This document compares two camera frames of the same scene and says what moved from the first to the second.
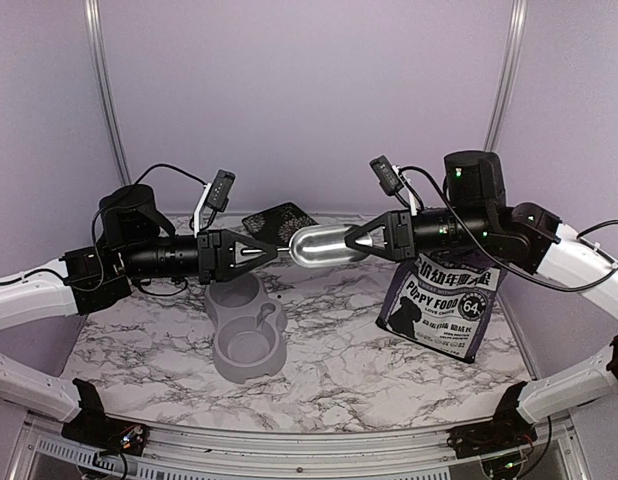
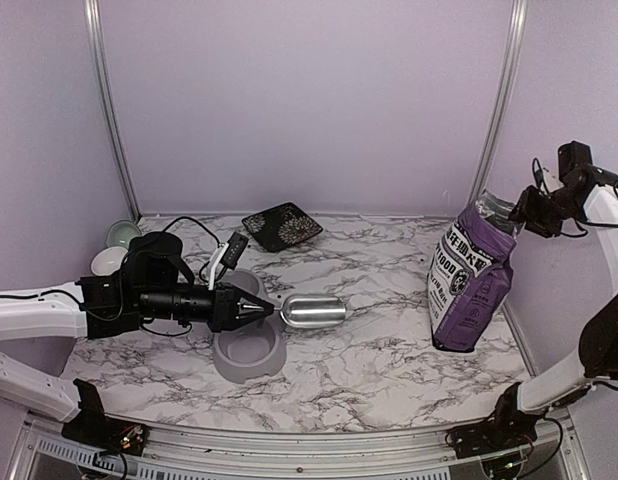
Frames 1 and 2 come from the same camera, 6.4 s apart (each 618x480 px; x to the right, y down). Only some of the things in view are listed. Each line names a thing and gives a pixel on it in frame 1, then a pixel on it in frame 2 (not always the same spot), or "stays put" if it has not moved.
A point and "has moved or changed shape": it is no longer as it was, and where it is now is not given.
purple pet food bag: [439, 303] has moved or changed shape
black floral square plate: [277, 225] stays put
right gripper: [402, 240] -> [526, 213]
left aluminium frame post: [103, 80] stays put
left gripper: [210, 256] -> [224, 312]
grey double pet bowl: [249, 341] stays put
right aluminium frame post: [515, 27] stays put
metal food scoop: [321, 246] -> [316, 311]
